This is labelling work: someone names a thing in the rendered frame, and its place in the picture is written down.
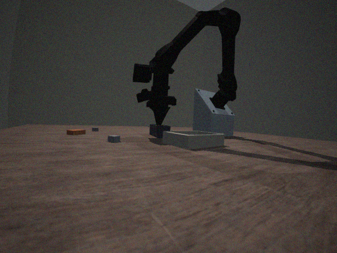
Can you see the orange rectangular block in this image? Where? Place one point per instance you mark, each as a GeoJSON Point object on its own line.
{"type": "Point", "coordinates": [76, 132]}

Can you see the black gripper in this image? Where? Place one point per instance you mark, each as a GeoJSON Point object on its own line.
{"type": "Point", "coordinates": [160, 105]}

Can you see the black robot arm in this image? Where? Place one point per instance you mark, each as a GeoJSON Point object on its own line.
{"type": "Point", "coordinates": [228, 22]}

